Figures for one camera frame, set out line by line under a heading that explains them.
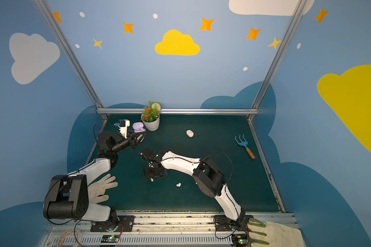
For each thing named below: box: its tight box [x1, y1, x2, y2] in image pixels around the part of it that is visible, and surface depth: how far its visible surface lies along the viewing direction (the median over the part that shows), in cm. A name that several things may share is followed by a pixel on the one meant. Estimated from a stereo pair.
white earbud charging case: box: [186, 129, 195, 138], surface depth 112 cm
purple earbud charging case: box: [131, 121, 146, 133], surface depth 83 cm
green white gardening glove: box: [247, 217, 305, 247], surface depth 73 cm
